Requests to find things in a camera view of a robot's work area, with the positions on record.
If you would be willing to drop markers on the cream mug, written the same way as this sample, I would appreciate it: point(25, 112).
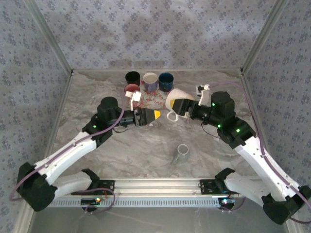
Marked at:
point(179, 93)

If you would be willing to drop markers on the dark blue mug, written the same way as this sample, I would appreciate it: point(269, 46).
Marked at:
point(166, 85)

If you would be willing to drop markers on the purple mug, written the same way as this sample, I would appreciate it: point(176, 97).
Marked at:
point(150, 85)

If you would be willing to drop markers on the pink mug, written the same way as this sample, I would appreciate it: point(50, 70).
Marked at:
point(131, 88)

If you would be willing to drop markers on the black mug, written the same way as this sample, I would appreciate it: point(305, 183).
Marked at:
point(132, 77)

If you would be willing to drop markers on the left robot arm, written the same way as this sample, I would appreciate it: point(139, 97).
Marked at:
point(70, 150)

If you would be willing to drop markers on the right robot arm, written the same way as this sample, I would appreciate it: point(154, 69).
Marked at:
point(257, 157)

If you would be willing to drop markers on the grey mug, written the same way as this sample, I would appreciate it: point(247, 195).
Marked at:
point(181, 155)

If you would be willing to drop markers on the floral pattern tray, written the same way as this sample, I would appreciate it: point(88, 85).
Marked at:
point(155, 99)

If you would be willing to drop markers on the left circuit board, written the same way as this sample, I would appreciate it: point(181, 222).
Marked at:
point(90, 201)

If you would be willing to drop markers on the circuit board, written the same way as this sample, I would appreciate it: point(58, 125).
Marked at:
point(228, 201)
point(90, 201)

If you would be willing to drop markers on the right circuit board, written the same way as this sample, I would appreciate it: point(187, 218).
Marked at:
point(228, 201)

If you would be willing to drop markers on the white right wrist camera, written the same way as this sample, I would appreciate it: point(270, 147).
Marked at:
point(204, 97)

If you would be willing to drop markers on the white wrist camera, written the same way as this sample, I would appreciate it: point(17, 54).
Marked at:
point(204, 97)
point(136, 97)

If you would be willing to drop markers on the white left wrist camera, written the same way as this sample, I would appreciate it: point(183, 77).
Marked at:
point(136, 97)

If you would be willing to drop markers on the aluminium side rail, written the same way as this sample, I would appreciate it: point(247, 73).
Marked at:
point(63, 95)
point(245, 82)

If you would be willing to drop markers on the aluminium back rail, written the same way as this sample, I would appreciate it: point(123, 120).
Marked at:
point(194, 70)

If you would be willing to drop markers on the aluminium mounting rail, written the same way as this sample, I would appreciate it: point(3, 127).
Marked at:
point(158, 187)

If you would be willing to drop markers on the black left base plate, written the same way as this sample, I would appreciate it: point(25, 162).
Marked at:
point(107, 184)

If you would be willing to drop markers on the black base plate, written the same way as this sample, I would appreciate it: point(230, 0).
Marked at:
point(107, 184)
point(206, 187)

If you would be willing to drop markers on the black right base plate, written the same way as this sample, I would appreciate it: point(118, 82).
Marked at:
point(206, 187)

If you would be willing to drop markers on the aluminium corner post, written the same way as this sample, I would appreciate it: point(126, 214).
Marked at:
point(55, 41)
point(261, 36)

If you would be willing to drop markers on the aluminium frame leg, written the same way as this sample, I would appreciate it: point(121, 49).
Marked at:
point(292, 228)
point(23, 221)

